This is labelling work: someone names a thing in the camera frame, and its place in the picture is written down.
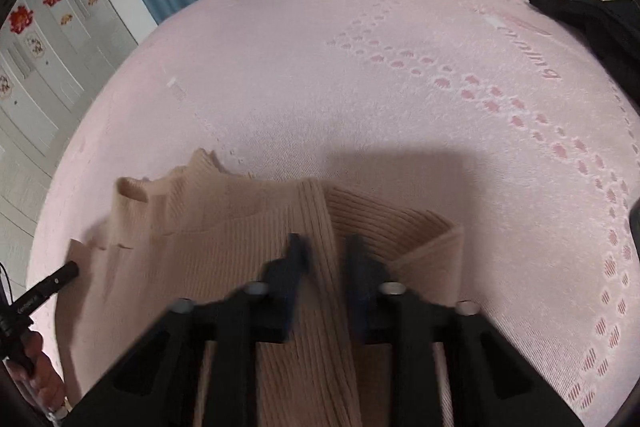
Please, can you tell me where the black puffer jacket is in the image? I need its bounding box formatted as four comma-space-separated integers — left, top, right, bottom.
528, 0, 640, 84

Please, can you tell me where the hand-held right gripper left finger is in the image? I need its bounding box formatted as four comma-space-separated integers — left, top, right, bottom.
65, 234, 312, 427

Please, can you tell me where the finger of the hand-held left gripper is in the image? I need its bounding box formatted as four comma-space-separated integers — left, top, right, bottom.
16, 260, 81, 314

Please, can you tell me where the bed with pink sheet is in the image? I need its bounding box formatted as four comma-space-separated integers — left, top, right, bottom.
25, 0, 640, 427

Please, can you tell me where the dark smartphone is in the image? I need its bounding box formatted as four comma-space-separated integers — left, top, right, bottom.
628, 201, 640, 254

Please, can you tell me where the person's left hand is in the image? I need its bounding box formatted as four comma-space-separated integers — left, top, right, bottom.
6, 331, 67, 414

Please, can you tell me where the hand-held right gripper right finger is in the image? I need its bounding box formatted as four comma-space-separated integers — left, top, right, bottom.
345, 234, 586, 427

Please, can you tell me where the beige knitted sweater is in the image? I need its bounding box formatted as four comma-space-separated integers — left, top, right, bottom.
55, 148, 467, 427

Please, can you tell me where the white wardrobe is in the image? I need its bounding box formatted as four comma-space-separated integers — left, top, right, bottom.
0, 0, 160, 260

